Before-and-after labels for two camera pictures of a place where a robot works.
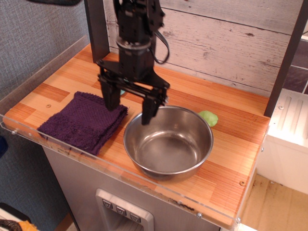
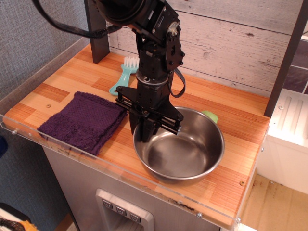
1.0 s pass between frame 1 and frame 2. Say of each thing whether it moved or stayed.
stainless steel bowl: moved
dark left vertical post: stayed
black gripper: moved
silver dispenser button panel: stayed
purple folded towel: stayed
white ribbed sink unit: stayed
